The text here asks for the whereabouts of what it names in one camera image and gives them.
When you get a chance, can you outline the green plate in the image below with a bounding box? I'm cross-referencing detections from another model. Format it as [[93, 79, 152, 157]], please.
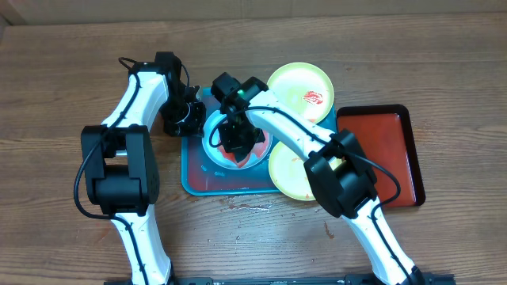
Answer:
[[268, 62, 334, 123], [268, 140, 345, 202]]

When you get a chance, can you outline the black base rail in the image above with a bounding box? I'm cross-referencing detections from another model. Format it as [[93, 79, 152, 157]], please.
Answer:
[[103, 272, 456, 285]]

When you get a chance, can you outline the dark scrubbing sponge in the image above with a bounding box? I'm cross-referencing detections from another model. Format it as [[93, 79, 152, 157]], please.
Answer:
[[218, 129, 266, 166]]

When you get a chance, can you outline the light blue plate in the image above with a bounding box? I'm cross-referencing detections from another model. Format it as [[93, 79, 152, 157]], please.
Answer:
[[202, 110, 273, 170]]

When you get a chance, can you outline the black tray with red water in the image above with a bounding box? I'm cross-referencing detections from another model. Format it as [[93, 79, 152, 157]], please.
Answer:
[[337, 104, 425, 207]]

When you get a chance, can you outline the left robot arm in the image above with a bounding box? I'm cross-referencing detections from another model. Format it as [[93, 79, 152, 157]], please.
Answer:
[[74, 51, 206, 284]]

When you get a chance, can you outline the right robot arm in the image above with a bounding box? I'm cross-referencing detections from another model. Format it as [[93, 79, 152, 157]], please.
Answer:
[[211, 73, 425, 284]]

